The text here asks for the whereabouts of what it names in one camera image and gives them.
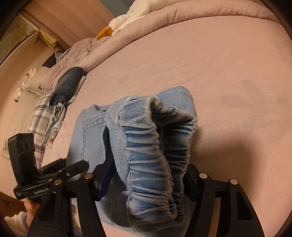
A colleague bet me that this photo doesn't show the pink quilted duvet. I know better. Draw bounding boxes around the pink quilted duvet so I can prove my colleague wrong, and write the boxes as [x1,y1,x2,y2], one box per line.
[21,0,280,96]

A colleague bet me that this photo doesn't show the plaid checked cloth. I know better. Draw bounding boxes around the plaid checked cloth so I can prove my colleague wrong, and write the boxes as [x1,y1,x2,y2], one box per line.
[28,90,53,168]

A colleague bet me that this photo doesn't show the fluffy sleeve left forearm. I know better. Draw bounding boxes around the fluffy sleeve left forearm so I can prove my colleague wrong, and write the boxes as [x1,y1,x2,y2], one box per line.
[4,211,29,237]

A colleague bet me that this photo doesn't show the left hand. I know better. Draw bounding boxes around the left hand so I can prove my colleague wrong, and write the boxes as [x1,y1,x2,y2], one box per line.
[24,199,40,227]

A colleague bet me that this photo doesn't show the dark navy folded garment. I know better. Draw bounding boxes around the dark navy folded garment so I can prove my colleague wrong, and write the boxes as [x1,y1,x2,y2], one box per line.
[49,67,86,107]

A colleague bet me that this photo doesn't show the pink pillow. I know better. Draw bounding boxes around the pink pillow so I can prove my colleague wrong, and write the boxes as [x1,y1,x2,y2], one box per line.
[14,67,49,102]

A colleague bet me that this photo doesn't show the pale green folded cloth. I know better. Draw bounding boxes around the pale green folded cloth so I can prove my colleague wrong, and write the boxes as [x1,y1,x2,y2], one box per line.
[68,76,87,105]

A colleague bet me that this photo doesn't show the light blue denim pants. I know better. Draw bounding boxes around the light blue denim pants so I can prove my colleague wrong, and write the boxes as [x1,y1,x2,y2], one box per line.
[67,86,197,236]

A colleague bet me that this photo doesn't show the grey crumpled garment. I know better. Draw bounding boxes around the grey crumpled garment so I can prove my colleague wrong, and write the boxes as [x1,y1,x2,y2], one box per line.
[43,103,66,147]

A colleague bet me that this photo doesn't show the white goose plush toy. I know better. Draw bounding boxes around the white goose plush toy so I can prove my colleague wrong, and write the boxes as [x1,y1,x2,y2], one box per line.
[96,0,180,40]

